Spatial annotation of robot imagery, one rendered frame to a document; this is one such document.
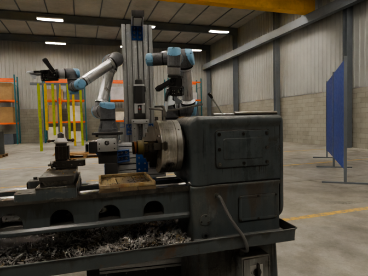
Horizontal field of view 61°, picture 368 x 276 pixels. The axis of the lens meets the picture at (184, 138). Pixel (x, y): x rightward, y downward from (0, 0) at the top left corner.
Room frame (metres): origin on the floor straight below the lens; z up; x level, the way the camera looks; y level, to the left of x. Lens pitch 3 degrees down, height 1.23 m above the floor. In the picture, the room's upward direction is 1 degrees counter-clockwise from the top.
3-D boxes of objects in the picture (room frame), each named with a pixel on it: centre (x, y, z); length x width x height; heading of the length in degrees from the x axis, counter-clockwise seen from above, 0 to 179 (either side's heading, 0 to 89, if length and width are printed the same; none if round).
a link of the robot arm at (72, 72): (2.38, 0.84, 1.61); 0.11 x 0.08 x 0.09; 120
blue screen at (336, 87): (7.65, -3.69, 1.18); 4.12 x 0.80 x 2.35; 160
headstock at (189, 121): (2.00, -0.27, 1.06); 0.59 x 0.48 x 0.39; 106
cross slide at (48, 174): (1.73, 0.70, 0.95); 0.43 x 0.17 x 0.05; 16
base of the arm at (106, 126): (2.40, 0.58, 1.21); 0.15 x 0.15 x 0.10
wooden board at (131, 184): (1.81, 0.35, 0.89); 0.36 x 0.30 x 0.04; 16
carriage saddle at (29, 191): (1.71, 0.74, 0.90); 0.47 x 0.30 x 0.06; 16
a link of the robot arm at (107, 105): (2.41, 0.59, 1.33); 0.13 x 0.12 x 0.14; 37
